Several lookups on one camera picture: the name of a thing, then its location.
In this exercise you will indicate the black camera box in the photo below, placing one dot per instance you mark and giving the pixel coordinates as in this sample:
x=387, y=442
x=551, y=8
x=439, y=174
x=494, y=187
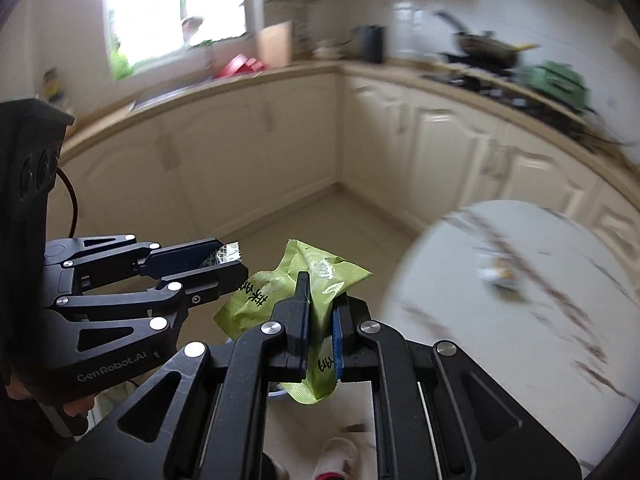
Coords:
x=32, y=133

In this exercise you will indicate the white slipper foot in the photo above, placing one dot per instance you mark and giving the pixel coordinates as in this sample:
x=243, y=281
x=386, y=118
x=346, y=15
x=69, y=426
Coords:
x=337, y=461

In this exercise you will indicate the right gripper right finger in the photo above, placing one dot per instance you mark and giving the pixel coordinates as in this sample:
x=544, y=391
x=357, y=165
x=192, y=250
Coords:
x=437, y=413

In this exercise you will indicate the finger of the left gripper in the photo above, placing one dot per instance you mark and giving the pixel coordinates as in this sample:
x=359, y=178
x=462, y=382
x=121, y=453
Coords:
x=171, y=292
x=122, y=257

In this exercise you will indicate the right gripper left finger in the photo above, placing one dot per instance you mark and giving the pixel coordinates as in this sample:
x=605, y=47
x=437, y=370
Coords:
x=201, y=416

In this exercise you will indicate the window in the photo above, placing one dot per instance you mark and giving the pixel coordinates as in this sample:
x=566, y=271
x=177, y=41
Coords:
x=152, y=29

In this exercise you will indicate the light green snack wrapper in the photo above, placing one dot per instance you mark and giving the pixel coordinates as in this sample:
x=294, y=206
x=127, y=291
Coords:
x=312, y=279

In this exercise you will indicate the round white marble table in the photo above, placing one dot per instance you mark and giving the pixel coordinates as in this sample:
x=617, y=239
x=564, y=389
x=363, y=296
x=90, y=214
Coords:
x=566, y=346

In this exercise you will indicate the dark blue kettle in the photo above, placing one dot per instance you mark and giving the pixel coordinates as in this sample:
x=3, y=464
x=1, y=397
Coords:
x=372, y=44

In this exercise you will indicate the black gas stove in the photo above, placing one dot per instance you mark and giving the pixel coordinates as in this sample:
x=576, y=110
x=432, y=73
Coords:
x=506, y=93

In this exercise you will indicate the wooden cutting board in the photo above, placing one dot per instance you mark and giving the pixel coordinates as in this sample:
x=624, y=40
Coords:
x=275, y=45

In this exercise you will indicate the white yellow snack packet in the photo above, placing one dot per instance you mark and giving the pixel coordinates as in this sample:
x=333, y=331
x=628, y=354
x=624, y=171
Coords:
x=497, y=269

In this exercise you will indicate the white printed snack packet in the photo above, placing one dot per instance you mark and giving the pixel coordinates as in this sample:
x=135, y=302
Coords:
x=225, y=254

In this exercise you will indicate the green electric cooker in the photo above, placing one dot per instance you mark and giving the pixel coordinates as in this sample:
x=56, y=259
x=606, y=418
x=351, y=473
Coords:
x=559, y=82

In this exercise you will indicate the person's left hand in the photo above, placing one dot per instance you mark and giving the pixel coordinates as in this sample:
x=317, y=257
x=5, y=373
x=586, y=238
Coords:
x=16, y=390

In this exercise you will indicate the green plant on sill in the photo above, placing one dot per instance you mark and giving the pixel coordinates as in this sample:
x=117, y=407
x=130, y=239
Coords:
x=120, y=66

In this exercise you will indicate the lower kitchen cabinets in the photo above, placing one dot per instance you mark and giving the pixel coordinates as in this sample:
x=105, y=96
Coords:
x=220, y=156

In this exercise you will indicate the black wok with handle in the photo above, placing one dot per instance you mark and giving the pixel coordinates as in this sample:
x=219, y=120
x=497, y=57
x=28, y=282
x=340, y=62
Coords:
x=485, y=47

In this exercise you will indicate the blue plastic trash bucket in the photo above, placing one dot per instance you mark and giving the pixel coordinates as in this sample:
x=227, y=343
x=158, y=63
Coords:
x=276, y=391

